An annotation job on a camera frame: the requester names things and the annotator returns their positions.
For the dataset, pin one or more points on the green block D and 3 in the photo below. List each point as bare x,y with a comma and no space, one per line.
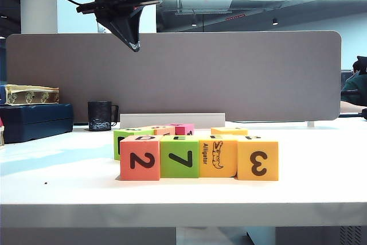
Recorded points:
117,147

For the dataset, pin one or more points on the black mug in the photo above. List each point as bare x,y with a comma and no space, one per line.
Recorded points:
99,116

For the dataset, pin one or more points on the yellow block E and alligator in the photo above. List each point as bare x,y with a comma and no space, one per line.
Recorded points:
226,170

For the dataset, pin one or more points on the grey-brown desk divider panel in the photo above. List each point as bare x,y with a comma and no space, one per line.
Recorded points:
229,78

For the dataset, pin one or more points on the red ceiling sign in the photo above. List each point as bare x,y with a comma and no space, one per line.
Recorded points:
235,17

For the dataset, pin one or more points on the cream patterned block tray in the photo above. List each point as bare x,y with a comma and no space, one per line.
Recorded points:
1,136

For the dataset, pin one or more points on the magenta block 4 and B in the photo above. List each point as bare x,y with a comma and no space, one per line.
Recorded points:
182,130

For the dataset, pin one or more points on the salmon block 3 and xylophone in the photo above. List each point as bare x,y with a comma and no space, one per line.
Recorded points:
164,132

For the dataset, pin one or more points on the yellow block T and 9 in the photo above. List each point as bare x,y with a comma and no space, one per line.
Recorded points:
229,130

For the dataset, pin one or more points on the salmon block D and 2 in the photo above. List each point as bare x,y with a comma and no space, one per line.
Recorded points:
140,174

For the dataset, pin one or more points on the blue flat box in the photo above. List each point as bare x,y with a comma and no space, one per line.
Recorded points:
2,94

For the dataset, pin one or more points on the dark blue case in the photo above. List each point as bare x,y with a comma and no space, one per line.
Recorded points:
34,123

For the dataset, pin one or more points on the black ceiling spotlight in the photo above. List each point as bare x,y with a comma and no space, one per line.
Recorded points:
274,21

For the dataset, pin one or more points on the wall poster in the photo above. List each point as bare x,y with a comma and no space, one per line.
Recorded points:
101,29

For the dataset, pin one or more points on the green block E and 7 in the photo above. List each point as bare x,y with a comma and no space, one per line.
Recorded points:
177,171

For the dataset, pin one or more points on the yellow block P and 3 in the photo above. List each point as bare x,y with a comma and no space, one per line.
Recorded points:
269,174

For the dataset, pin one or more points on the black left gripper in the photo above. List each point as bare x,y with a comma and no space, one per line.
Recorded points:
114,2

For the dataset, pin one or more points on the person in dark green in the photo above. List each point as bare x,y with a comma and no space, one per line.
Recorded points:
354,84

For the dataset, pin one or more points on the white divider foot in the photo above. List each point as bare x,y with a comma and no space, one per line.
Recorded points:
311,124

